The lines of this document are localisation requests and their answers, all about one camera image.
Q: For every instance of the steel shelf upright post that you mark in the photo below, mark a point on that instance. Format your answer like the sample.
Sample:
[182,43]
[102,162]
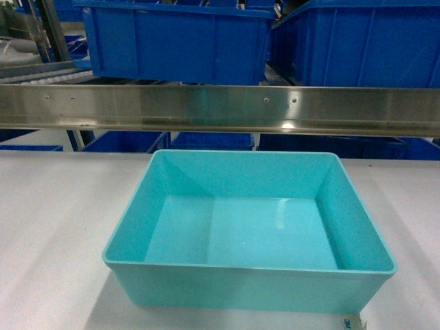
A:
[53,30]

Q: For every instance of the blue bin below rail right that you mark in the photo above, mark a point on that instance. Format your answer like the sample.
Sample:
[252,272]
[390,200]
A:
[353,147]

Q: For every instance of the steel shelf front rail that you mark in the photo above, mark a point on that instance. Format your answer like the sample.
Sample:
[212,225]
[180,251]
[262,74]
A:
[274,109]

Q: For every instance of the blue bin below rail left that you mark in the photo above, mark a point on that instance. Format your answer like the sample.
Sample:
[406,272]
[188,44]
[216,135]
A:
[129,142]

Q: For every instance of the dark blue bin upper right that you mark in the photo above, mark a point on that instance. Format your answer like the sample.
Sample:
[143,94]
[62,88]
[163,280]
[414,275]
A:
[359,44]

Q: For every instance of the white label sticker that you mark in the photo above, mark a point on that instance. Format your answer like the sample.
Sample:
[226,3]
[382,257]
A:
[353,322]

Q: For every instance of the blue bin below rail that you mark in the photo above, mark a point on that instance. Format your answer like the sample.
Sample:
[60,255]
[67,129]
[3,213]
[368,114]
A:
[353,147]
[129,142]
[213,141]

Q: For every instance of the blue bin below rail middle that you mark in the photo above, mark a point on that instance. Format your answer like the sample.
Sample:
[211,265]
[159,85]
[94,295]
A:
[213,141]

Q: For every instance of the dark blue bin upper left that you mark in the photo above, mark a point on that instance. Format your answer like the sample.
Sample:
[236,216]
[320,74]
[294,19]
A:
[188,41]

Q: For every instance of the dark blue bin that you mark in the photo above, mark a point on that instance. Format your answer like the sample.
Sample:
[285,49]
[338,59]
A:
[359,44]
[188,41]

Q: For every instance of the light teal plastic bin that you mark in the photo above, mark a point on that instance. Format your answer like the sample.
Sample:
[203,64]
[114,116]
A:
[275,231]

